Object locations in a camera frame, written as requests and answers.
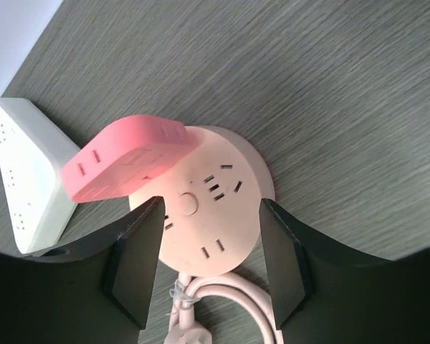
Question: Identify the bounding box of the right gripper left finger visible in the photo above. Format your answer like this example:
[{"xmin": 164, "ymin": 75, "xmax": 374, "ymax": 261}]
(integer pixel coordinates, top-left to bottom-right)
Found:
[{"xmin": 0, "ymin": 196, "xmax": 165, "ymax": 343}]

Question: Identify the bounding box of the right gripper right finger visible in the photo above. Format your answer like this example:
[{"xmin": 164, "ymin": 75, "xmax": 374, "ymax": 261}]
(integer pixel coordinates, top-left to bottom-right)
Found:
[{"xmin": 259, "ymin": 199, "xmax": 430, "ymax": 343}]

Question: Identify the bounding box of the pink round socket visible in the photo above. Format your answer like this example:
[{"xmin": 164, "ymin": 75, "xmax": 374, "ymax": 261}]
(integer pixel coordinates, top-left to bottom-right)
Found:
[{"xmin": 128, "ymin": 125, "xmax": 275, "ymax": 277}]

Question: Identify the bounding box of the pink plug adapter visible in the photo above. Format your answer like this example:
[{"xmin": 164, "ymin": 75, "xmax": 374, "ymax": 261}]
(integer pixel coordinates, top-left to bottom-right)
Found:
[{"xmin": 61, "ymin": 115, "xmax": 197, "ymax": 203}]

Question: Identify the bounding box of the white triangular socket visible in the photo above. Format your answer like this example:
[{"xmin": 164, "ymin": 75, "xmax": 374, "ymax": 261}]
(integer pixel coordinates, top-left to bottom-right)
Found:
[{"xmin": 0, "ymin": 97, "xmax": 79, "ymax": 254}]

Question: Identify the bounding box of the pink coiled cable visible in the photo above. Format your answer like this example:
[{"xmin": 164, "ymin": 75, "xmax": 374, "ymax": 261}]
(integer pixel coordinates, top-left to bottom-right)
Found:
[{"xmin": 166, "ymin": 270, "xmax": 286, "ymax": 344}]

